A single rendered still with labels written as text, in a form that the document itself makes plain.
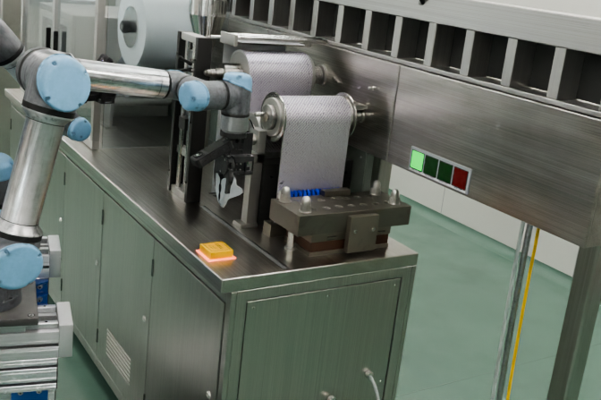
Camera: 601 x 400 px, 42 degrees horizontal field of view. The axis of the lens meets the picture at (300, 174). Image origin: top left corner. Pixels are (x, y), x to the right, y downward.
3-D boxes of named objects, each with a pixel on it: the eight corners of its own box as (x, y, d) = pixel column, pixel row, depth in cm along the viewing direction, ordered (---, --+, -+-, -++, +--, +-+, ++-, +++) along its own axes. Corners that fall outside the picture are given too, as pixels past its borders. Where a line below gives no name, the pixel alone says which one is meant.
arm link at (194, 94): (169, 105, 203) (206, 104, 210) (191, 114, 195) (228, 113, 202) (171, 75, 201) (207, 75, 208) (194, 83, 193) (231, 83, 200)
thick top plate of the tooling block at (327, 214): (268, 217, 231) (270, 198, 229) (376, 208, 252) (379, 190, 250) (297, 236, 218) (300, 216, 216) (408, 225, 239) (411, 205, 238)
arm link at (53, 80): (16, 272, 190) (74, 54, 184) (38, 296, 179) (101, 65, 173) (-35, 269, 182) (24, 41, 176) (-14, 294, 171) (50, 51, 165)
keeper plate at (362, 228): (342, 251, 228) (348, 215, 225) (370, 247, 234) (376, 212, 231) (348, 253, 226) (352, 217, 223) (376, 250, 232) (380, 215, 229)
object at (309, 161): (276, 193, 235) (283, 133, 230) (341, 189, 247) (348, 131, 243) (277, 194, 235) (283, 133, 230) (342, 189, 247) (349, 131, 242)
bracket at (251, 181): (231, 223, 244) (240, 127, 236) (249, 221, 247) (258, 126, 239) (239, 229, 240) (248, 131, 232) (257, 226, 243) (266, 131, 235)
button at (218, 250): (198, 251, 218) (199, 242, 218) (221, 249, 222) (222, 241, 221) (209, 260, 213) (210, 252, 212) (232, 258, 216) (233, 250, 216)
